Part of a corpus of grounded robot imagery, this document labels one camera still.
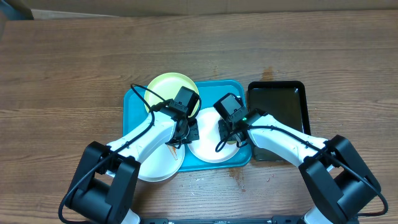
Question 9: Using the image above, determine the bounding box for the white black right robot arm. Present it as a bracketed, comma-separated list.
[216, 106, 389, 223]

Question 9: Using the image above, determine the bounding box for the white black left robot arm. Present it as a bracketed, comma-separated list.
[58, 110, 199, 223]

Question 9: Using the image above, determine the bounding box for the black tray with water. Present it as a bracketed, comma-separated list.
[248, 80, 312, 162]

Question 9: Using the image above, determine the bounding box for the white plate with sauce streak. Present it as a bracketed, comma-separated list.
[138, 144, 185, 182]

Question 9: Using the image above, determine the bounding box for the yellow-green plastic plate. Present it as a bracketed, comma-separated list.
[144, 72, 199, 118]

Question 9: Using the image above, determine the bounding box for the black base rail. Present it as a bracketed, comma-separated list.
[139, 215, 305, 224]

